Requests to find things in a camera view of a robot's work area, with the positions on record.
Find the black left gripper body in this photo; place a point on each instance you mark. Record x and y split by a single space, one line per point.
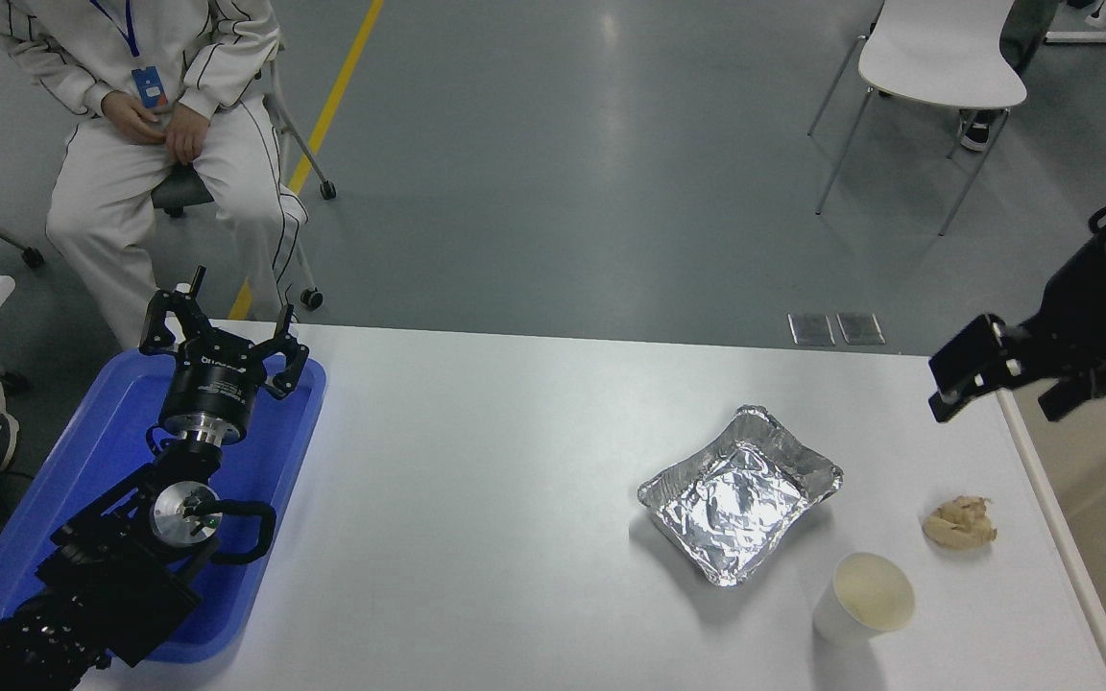
212 389

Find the person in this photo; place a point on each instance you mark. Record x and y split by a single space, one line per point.
102 192
1028 29

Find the grey office chair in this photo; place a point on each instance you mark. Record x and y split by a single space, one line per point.
183 187

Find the white chair with metal legs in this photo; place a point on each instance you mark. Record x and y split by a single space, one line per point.
937 48

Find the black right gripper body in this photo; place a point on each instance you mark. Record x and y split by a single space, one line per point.
1086 307

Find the white desk foot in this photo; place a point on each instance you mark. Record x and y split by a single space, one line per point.
1105 36

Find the blue plastic tray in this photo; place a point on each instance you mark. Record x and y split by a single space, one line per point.
102 432

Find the silver foil tray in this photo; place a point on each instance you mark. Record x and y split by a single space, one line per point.
735 499

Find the person's right hand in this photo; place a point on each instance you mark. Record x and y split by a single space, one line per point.
132 120

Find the silver floor plate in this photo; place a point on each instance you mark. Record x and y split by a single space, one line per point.
810 329
860 328

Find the white paper cup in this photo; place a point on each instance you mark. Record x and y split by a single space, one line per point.
875 590

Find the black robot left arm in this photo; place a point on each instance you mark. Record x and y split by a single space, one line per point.
111 576

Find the person's left hand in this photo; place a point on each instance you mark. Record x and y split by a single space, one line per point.
186 132

